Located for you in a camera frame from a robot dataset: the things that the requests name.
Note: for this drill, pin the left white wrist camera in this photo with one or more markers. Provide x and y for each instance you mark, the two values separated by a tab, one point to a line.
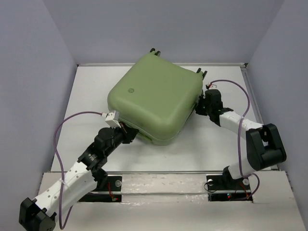
111	119

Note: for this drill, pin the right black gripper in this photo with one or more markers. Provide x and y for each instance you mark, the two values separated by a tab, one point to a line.
198	109

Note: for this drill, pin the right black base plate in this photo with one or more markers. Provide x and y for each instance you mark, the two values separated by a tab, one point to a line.
220	191

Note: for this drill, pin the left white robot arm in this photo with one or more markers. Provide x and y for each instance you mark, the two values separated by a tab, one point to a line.
86	174

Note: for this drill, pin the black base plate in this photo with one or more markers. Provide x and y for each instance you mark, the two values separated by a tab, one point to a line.
108	192
220	191

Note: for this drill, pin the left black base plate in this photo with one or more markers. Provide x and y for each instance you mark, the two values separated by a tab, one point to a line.
108	192

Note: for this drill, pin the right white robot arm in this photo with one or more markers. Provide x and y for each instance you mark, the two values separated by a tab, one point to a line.
264	147

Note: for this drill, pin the green hard-shell suitcase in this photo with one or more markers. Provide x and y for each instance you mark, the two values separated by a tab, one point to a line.
156	97

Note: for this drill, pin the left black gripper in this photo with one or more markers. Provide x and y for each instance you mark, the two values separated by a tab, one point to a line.
130	133

